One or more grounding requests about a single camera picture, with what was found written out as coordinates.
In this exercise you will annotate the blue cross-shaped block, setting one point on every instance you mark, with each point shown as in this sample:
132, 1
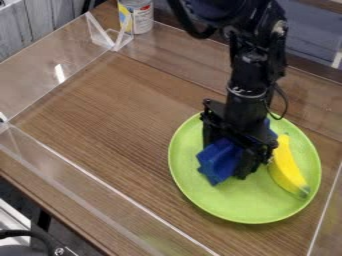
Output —
218, 158

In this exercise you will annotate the clear acrylic corner bracket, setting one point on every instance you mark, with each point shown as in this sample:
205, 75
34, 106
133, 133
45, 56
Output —
109, 38

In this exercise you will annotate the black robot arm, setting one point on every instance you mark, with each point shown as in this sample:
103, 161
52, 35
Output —
254, 26

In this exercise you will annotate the green round plate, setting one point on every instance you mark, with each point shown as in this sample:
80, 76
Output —
254, 200

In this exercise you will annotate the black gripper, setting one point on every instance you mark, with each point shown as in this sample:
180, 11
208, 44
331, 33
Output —
242, 112

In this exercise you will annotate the white labelled can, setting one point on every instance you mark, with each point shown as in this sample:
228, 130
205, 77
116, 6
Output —
136, 15

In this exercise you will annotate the yellow toy banana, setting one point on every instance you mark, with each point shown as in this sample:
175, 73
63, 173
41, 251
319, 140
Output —
284, 171

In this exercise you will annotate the clear acrylic enclosure wall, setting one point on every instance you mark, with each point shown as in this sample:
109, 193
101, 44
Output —
91, 117

